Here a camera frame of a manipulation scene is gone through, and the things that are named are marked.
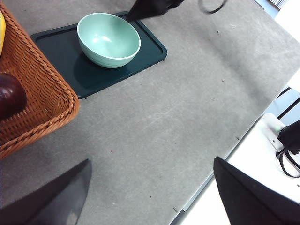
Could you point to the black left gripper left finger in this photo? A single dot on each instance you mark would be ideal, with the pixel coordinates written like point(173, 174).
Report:
point(47, 201)

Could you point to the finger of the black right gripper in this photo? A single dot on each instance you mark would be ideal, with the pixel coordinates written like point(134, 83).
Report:
point(150, 8)
point(174, 3)

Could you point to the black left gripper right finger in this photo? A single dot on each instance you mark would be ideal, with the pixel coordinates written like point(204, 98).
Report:
point(257, 201)

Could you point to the dark purple plum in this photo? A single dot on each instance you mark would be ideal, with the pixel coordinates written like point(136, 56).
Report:
point(11, 96)

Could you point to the brown wicker basket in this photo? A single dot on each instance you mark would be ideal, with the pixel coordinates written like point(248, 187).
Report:
point(35, 89)

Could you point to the teal ribbed bowl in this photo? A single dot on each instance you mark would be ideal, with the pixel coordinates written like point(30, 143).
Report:
point(110, 39)

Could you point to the yellow banana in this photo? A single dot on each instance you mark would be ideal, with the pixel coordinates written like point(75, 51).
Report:
point(2, 32)

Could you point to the black plug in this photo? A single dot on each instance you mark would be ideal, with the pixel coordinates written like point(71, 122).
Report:
point(290, 136)

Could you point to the dark rectangular tray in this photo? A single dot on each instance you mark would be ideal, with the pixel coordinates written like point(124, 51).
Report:
point(58, 49)

